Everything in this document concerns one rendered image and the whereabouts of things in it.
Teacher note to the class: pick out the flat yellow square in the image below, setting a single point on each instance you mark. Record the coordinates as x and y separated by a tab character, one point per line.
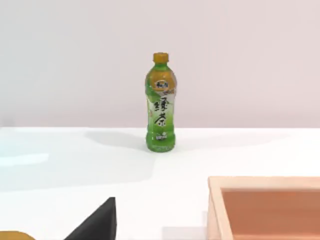
16	236

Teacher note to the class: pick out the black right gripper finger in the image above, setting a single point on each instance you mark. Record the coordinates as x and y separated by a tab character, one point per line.
102	222

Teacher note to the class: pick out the shallow salmon-coloured box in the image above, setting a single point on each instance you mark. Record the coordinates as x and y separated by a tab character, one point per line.
265	210

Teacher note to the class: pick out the green bottle with yellow cap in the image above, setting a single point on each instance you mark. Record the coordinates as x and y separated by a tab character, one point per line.
160	112

